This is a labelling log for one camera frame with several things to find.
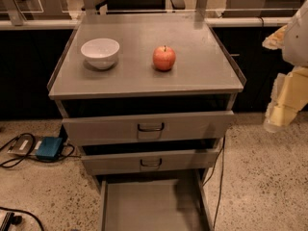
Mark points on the glass partition rail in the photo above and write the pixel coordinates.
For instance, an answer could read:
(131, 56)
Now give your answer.
(50, 16)

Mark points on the blue box on floor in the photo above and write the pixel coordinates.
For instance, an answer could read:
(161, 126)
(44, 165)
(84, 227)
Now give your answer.
(49, 148)

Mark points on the black device bottom left corner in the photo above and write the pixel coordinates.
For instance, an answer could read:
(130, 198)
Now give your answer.
(9, 220)

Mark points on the grey bottom drawer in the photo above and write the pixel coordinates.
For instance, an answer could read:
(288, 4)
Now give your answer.
(160, 205)

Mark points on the grey flat device on floor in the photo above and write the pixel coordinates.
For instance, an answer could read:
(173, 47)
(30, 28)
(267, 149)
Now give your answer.
(25, 145)

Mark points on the grey metal drawer cabinet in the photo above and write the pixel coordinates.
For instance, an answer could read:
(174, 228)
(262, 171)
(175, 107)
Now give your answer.
(203, 79)

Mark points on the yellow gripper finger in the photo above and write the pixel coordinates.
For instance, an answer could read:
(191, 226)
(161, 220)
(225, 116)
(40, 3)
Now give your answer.
(275, 40)
(289, 95)

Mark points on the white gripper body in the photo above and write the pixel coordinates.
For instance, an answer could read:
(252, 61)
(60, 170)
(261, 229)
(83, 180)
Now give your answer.
(297, 41)

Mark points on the grey middle drawer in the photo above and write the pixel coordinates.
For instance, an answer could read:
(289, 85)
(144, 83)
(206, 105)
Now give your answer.
(149, 161)

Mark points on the white ceramic bowl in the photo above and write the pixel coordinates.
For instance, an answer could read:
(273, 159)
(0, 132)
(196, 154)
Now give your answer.
(101, 53)

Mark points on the red apple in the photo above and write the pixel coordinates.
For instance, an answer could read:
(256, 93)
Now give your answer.
(164, 58)

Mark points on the grey top drawer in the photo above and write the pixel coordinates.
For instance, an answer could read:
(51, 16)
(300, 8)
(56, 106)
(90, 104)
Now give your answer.
(144, 128)

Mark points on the grey drawer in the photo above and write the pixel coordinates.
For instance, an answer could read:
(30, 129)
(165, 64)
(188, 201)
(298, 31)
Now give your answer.
(144, 128)
(160, 205)
(149, 161)

